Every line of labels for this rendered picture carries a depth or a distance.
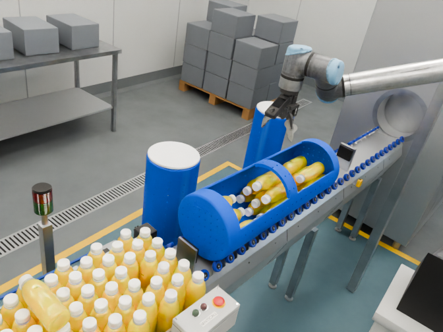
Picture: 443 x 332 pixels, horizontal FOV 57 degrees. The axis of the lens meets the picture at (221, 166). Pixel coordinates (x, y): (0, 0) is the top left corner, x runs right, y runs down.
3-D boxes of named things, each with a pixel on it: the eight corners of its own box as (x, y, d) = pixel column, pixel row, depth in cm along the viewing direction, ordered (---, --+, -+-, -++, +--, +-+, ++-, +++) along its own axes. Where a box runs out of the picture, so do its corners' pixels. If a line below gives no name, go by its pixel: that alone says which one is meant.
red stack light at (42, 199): (56, 199, 141) (55, 190, 139) (38, 206, 136) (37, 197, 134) (47, 191, 144) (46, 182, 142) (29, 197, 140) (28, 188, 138)
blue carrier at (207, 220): (335, 195, 216) (344, 147, 204) (227, 274, 156) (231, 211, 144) (289, 178, 233) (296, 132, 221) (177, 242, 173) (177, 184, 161)
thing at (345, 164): (348, 170, 253) (356, 149, 245) (345, 172, 250) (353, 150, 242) (334, 163, 258) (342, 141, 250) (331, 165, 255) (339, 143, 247)
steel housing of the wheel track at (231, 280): (391, 178, 317) (409, 139, 299) (194, 342, 168) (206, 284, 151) (358, 162, 332) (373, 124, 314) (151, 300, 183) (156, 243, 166)
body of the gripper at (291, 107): (296, 117, 167) (304, 89, 161) (285, 122, 161) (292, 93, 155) (281, 110, 171) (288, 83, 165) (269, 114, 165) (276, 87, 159)
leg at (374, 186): (356, 239, 346) (383, 178, 314) (353, 242, 342) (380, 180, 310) (350, 235, 349) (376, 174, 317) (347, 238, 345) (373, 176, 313)
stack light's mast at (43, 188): (57, 224, 146) (55, 188, 138) (40, 231, 142) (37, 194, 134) (49, 215, 150) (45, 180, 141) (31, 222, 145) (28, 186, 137)
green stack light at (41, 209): (57, 211, 143) (56, 200, 141) (39, 218, 139) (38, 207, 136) (47, 202, 147) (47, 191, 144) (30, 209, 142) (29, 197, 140)
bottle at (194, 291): (202, 307, 150) (209, 272, 140) (198, 323, 144) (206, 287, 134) (184, 303, 150) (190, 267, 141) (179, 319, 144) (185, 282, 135)
